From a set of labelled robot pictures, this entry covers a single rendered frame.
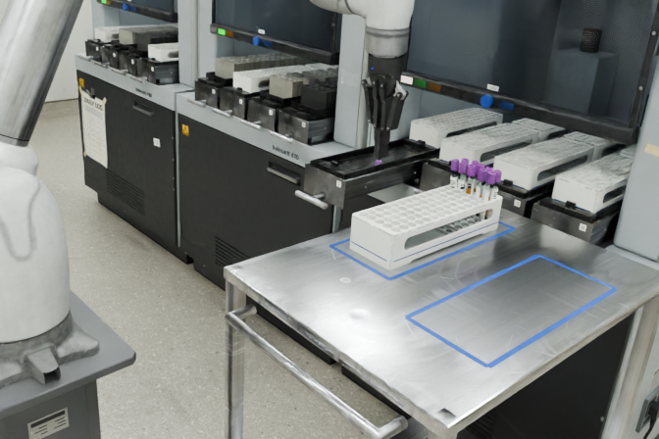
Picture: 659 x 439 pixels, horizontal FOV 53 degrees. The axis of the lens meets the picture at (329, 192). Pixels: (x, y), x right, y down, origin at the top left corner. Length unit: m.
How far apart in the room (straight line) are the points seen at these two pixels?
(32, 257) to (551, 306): 0.74
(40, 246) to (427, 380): 0.55
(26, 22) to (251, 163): 1.15
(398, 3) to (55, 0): 0.63
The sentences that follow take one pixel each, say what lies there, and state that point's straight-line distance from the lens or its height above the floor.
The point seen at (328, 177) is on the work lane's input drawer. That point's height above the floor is 0.80.
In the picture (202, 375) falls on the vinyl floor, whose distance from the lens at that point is 2.18.
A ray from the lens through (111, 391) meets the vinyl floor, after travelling 2.16.
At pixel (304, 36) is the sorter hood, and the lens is 2.00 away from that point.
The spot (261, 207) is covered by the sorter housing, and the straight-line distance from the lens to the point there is 2.16.
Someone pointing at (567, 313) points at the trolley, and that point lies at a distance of 1.05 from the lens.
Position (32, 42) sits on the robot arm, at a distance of 1.15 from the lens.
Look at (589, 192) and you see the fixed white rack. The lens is 1.45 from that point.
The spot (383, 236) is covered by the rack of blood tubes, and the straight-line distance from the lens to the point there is 1.06.
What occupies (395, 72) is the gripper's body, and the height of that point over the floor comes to 1.05.
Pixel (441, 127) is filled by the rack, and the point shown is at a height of 0.86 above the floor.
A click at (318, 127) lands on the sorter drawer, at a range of 1.94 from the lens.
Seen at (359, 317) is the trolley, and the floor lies 0.82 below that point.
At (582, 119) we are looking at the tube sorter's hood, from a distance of 1.47.
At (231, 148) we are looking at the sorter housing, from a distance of 2.23.
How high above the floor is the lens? 1.32
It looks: 22 degrees down
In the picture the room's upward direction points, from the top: 4 degrees clockwise
